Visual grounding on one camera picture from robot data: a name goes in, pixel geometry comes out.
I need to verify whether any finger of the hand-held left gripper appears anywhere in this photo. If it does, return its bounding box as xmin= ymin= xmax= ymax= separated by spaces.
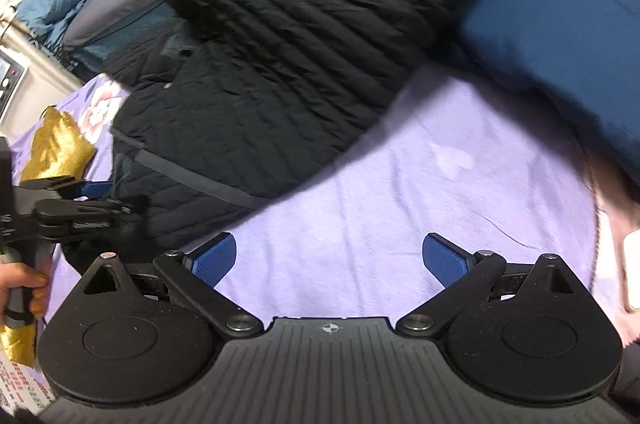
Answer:
xmin=33 ymin=195 xmax=149 ymax=246
xmin=20 ymin=176 xmax=115 ymax=206

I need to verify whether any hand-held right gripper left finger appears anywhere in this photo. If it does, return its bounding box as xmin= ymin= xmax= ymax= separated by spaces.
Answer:
xmin=80 ymin=232 xmax=264 ymax=338

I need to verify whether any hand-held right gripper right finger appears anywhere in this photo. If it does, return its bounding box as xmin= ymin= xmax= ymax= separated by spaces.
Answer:
xmin=397 ymin=232 xmax=582 ymax=339

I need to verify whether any black knitted sweater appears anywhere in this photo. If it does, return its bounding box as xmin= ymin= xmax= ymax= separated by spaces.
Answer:
xmin=64 ymin=0 xmax=525 ymax=276

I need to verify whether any person's left hand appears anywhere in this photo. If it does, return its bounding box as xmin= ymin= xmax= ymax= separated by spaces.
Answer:
xmin=0 ymin=261 xmax=52 ymax=321

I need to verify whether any white printed bed sheet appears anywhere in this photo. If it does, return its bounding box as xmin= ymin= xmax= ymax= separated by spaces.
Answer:
xmin=0 ymin=65 xmax=628 ymax=407

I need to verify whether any white appliance with panel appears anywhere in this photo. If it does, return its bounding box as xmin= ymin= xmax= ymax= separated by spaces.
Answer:
xmin=0 ymin=46 xmax=29 ymax=126

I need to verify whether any teal bed skirt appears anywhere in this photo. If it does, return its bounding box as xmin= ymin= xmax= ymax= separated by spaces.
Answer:
xmin=64 ymin=0 xmax=182 ymax=81

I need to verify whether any printed paper sheet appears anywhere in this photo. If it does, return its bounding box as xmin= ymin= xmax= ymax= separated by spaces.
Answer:
xmin=0 ymin=348 xmax=55 ymax=416

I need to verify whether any pink cloth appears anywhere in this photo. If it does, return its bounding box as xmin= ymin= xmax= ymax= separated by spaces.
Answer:
xmin=584 ymin=153 xmax=640 ymax=346

